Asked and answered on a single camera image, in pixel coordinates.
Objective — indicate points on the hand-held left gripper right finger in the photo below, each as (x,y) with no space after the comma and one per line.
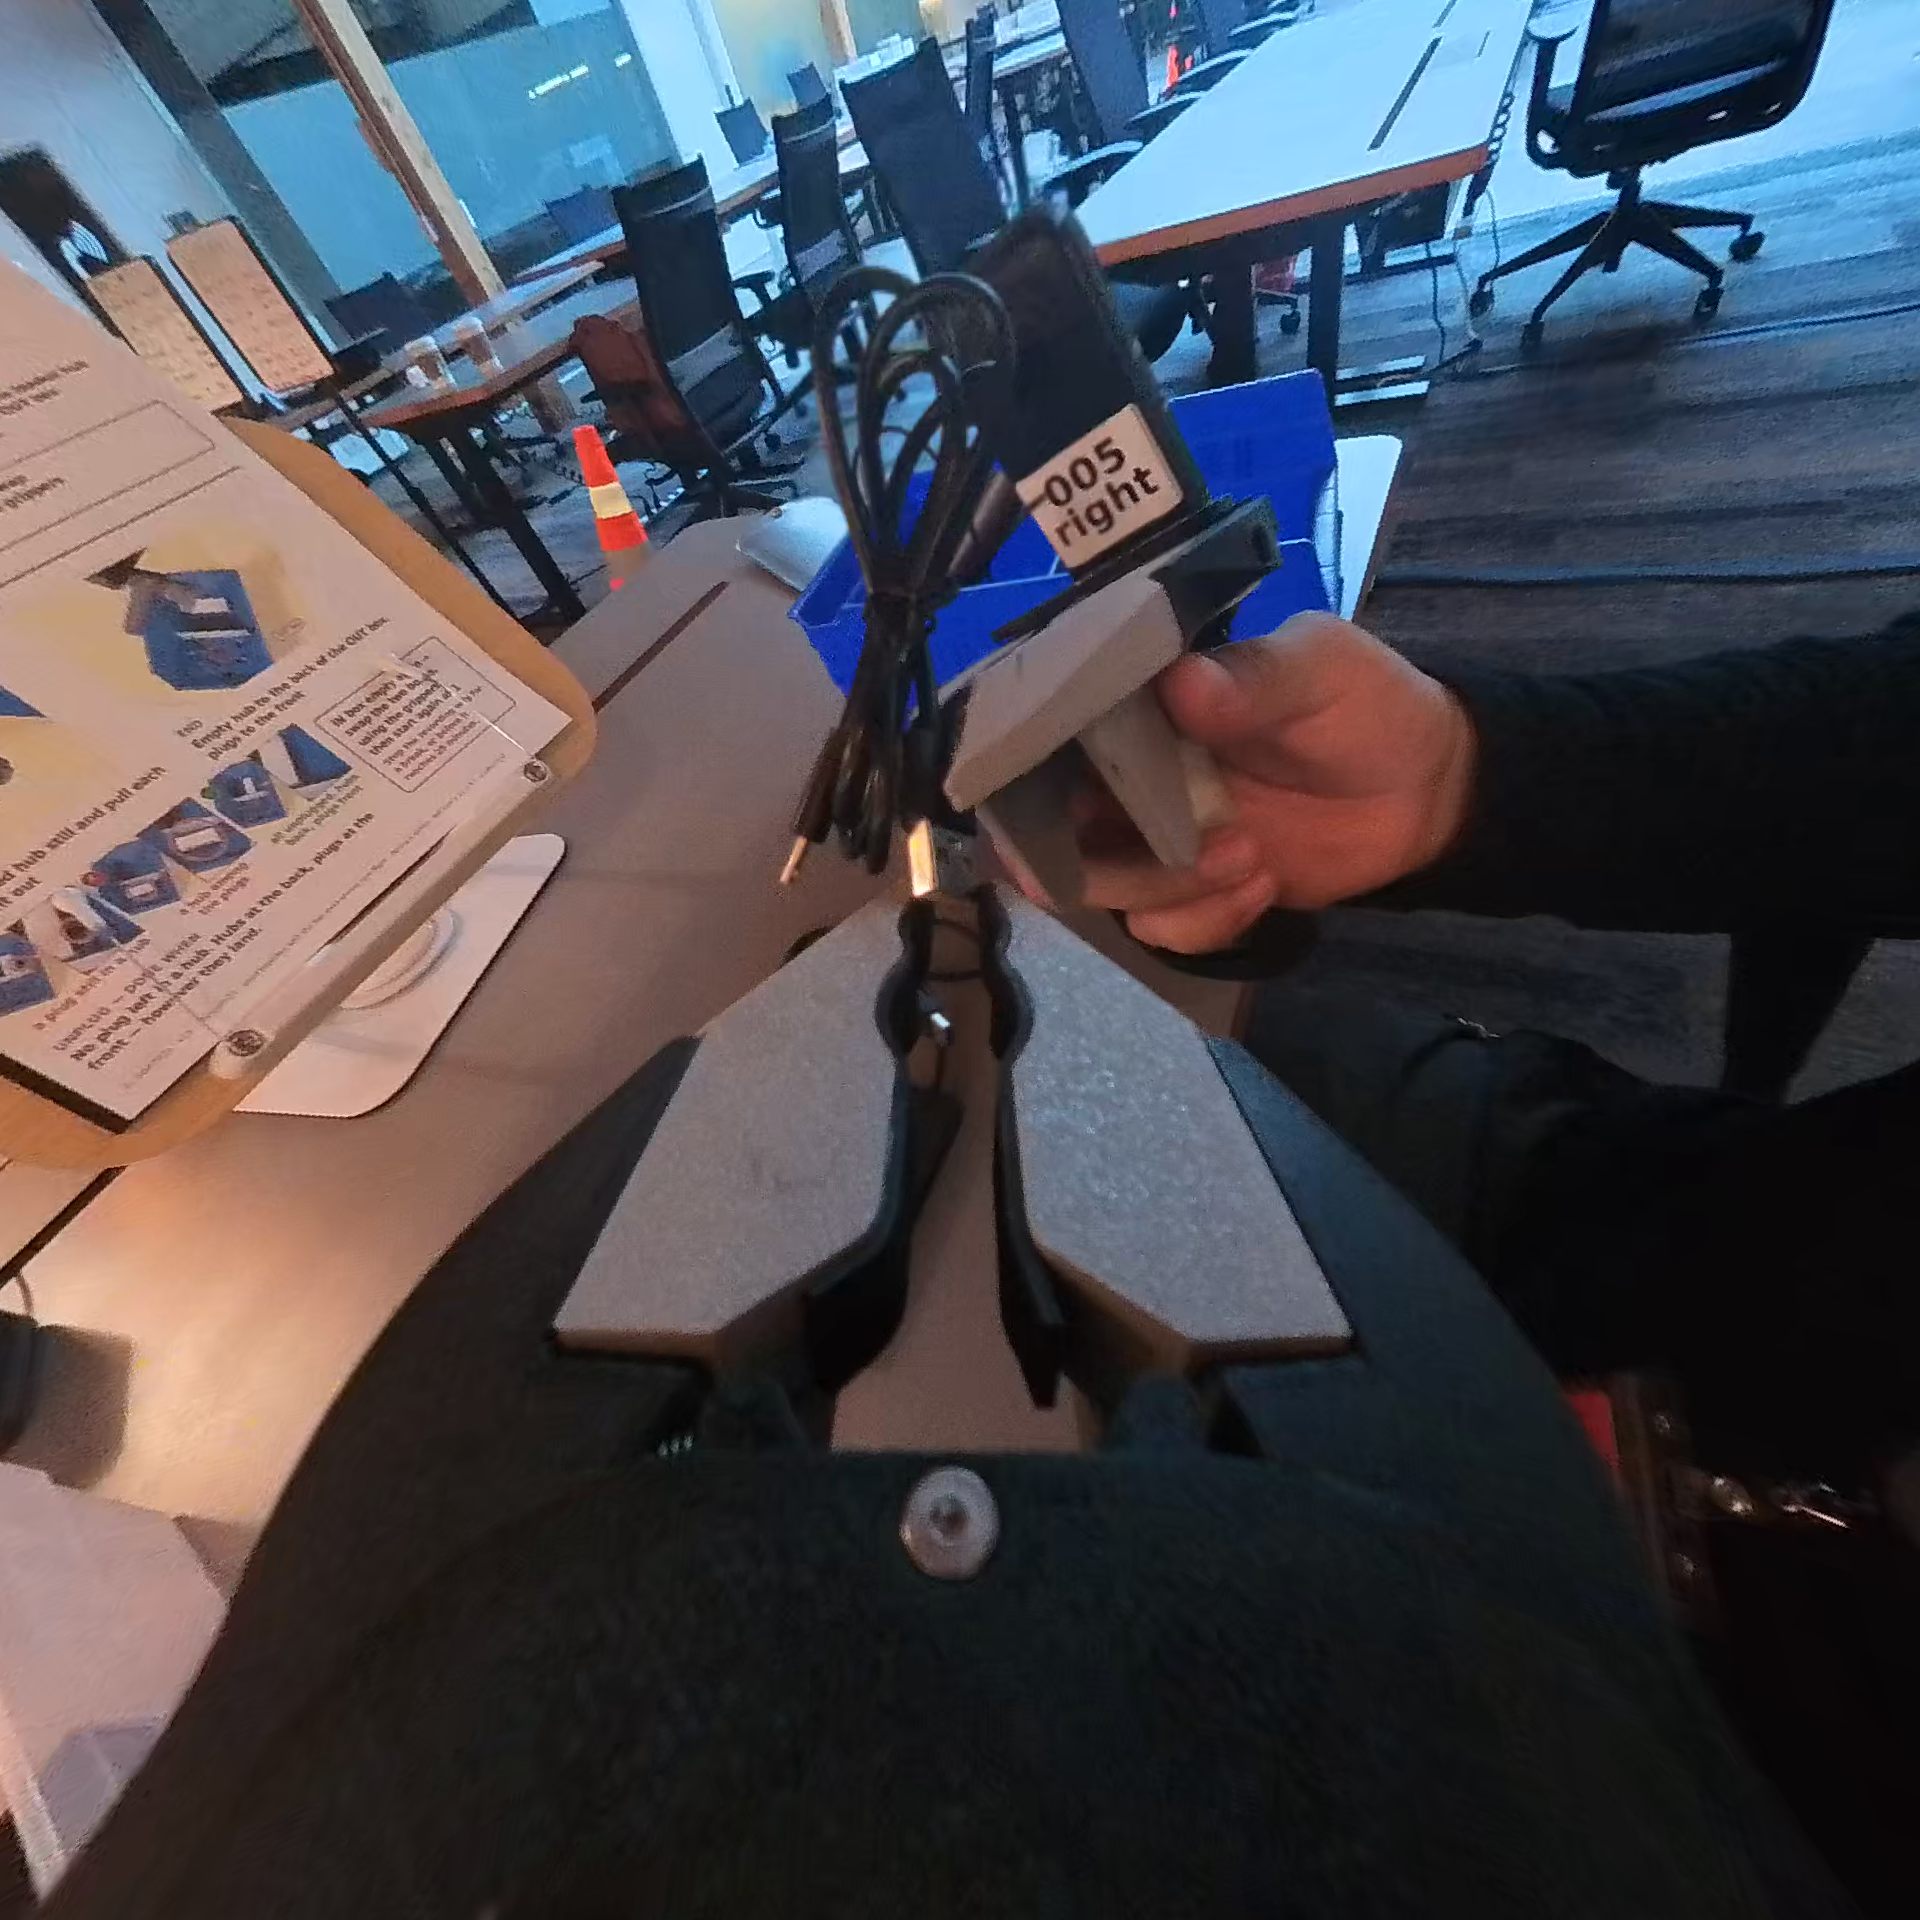
(1186,1186)

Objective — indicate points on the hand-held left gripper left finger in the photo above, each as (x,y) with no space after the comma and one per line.
(724,1200)

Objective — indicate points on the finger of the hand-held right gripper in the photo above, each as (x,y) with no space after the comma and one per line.
(1064,673)
(1048,831)

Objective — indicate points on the blue plastic bin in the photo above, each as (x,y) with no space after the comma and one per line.
(1260,452)

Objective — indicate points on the person's right forearm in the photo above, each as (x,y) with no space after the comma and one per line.
(1678,763)

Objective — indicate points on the person's right hand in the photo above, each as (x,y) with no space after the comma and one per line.
(1351,763)

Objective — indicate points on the white table with orange edge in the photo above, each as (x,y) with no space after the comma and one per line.
(1276,136)

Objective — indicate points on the white stand base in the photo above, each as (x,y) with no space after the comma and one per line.
(481,925)

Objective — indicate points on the row of black office chairs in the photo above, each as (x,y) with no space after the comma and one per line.
(691,299)

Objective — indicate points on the person's dark clothed body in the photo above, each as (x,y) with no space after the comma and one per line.
(1652,1200)

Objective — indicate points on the orange traffic cone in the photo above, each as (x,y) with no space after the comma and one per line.
(611,509)

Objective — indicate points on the printed instruction sheet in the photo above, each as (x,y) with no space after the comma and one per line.
(223,748)

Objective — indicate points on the black mesh office chair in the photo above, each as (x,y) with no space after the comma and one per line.
(1693,61)

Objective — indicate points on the tan text board on stand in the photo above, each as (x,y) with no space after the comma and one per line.
(255,299)
(164,333)

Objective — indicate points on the dark wall picture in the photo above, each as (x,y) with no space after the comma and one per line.
(78,242)

